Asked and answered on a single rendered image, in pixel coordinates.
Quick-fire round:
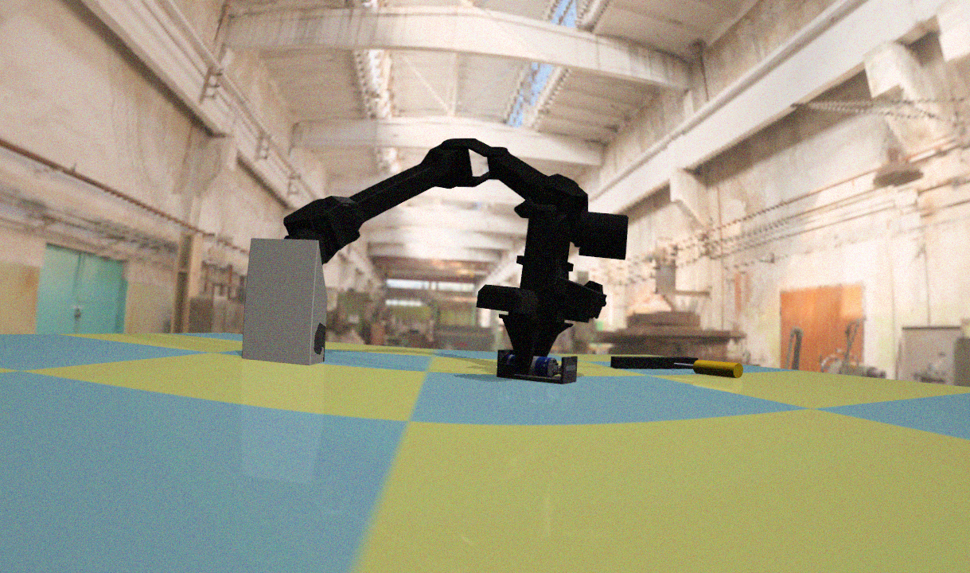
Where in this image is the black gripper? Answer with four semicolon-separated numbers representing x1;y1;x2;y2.
476;248;590;374

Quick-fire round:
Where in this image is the blue and grey battery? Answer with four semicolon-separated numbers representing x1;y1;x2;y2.
504;355;557;377

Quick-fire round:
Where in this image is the yellow-handled screwdriver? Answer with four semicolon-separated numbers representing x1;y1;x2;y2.
673;360;743;379

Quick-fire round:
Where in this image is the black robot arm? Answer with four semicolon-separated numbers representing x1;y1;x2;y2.
283;138;629;319

